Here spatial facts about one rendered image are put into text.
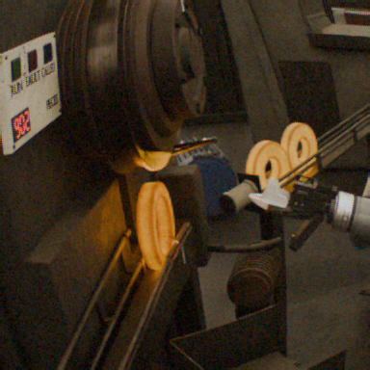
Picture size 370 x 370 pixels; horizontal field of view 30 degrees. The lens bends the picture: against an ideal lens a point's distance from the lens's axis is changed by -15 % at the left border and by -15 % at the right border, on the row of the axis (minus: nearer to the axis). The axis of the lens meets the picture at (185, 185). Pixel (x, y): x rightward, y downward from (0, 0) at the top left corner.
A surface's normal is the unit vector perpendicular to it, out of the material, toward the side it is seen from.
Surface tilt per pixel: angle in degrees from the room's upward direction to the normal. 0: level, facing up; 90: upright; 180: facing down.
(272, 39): 90
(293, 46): 90
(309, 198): 90
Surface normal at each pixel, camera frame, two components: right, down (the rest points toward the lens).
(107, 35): -0.23, -0.09
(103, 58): -0.22, 0.14
